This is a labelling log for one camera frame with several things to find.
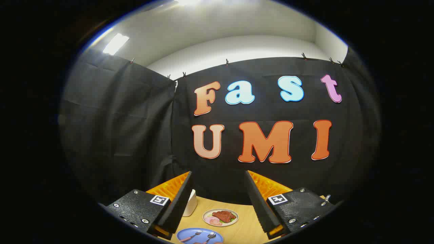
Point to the brown meat piece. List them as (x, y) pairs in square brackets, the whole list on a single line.
[(223, 216)]

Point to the blue round plate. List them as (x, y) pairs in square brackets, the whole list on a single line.
[(186, 235)]

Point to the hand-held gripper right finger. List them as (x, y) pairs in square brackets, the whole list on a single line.
[(259, 206)]

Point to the ceiling light panel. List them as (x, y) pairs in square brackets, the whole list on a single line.
[(115, 44)]

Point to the white oval plate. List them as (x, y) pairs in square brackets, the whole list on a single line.
[(207, 215)]

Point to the black backdrop cloth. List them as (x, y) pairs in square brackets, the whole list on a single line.
[(135, 135)]

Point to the white toaster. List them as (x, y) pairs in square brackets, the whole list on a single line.
[(190, 206)]

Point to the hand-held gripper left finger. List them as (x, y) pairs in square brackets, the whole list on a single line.
[(179, 203)]

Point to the pink ham slices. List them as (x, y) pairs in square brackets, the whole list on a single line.
[(213, 221)]

